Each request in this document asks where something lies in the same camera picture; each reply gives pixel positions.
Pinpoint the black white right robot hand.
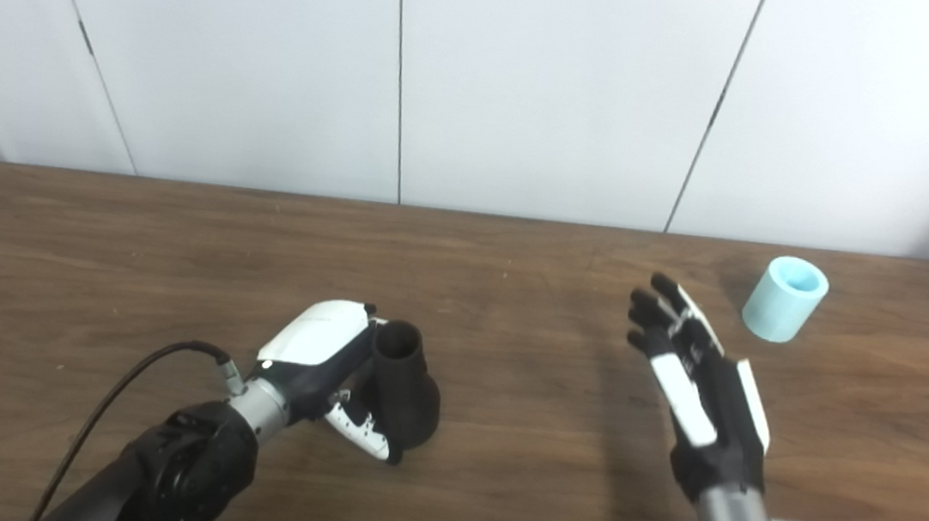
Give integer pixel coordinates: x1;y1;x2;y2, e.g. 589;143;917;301
610;270;787;510

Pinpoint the light blue cylinder cup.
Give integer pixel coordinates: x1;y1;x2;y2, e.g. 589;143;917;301
738;252;833;348

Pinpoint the black funnel-shaped nozzle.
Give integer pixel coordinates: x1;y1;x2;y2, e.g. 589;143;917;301
361;318;450;457

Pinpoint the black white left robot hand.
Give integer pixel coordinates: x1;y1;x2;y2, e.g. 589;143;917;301
246;291;417;466

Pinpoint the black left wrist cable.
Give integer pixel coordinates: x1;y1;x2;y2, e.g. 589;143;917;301
27;325;249;521

